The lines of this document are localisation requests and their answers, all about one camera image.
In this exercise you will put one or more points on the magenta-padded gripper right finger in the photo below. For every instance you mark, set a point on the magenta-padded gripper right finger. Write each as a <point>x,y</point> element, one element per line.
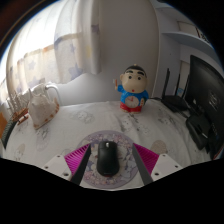
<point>163,165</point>

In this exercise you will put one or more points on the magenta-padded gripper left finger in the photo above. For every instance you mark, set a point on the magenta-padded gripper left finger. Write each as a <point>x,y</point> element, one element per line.
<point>61,165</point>

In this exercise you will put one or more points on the black computer mouse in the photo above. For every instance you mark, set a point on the black computer mouse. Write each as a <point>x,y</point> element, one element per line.
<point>107,158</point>

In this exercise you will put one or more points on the round purple printed mouse pad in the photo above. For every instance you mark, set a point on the round purple printed mouse pad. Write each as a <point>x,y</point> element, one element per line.
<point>126,156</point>

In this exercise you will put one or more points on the black flat box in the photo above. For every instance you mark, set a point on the black flat box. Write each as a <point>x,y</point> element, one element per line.
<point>198,130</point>

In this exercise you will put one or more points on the large white conch shell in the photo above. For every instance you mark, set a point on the large white conch shell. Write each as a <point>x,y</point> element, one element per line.
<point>41,110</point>

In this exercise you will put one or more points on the white printed tablecloth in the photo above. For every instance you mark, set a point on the white printed tablecloth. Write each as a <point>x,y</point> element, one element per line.
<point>100,118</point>

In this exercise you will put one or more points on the black router with antennas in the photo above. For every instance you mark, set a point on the black router with antennas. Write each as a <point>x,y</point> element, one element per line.
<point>175,101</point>

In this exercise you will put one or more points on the cartoon boy figurine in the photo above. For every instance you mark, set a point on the cartoon boy figurine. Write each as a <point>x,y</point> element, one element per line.
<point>133,91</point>

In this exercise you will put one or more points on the black monitor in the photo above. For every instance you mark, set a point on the black monitor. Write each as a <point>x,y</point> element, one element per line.
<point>208,93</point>

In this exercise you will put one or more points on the white star-print curtain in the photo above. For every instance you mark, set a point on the white star-print curtain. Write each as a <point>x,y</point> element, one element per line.
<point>60,43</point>

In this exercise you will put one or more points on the white shelf unit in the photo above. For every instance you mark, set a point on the white shelf unit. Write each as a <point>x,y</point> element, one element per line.
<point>180,40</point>

